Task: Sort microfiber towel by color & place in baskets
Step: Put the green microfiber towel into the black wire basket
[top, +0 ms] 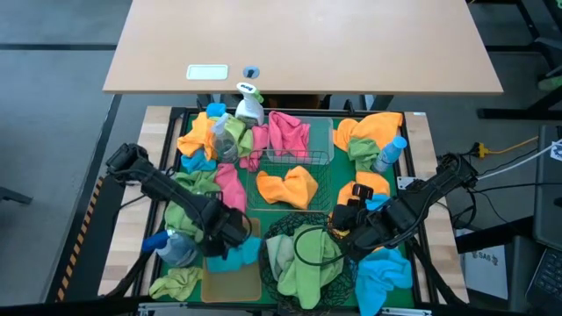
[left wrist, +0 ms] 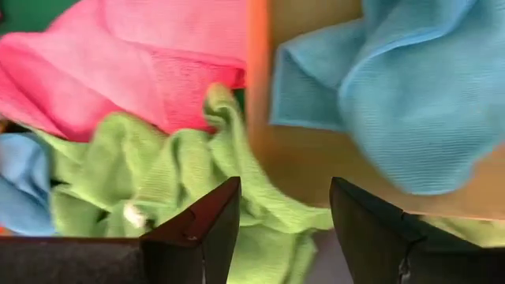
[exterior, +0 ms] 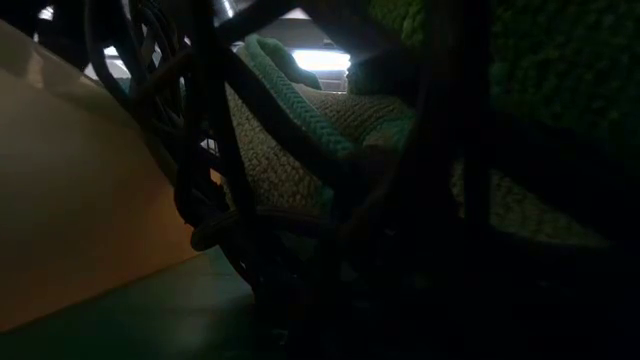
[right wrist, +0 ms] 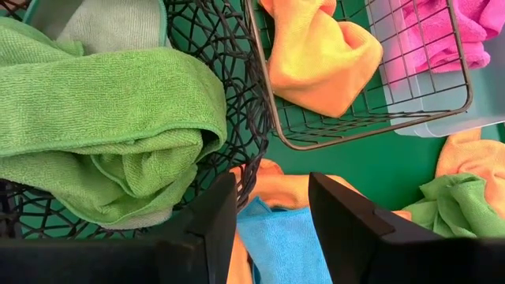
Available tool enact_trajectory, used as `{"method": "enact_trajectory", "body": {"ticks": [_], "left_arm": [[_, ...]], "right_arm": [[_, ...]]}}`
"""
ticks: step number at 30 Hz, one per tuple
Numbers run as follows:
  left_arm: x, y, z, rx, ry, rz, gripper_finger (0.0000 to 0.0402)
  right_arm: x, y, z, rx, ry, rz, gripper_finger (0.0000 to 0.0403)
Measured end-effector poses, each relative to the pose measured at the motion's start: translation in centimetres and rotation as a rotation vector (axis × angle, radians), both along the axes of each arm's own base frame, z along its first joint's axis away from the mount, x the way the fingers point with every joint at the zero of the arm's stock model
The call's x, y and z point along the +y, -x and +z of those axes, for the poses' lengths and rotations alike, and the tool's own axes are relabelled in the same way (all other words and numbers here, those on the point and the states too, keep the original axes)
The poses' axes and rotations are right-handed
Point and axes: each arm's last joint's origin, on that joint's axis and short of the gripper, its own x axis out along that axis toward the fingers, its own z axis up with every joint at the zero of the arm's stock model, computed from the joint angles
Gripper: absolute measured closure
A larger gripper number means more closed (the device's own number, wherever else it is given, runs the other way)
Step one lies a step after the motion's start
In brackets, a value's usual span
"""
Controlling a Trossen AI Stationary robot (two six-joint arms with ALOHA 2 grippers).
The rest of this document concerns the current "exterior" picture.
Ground green microfiber towel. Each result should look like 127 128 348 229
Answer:
367 0 640 249
223 33 417 217

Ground green table mat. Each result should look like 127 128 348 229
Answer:
0 247 261 360

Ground tan plastic bin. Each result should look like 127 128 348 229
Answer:
0 19 201 334

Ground black woven wire basket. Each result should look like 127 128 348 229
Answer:
82 0 640 360

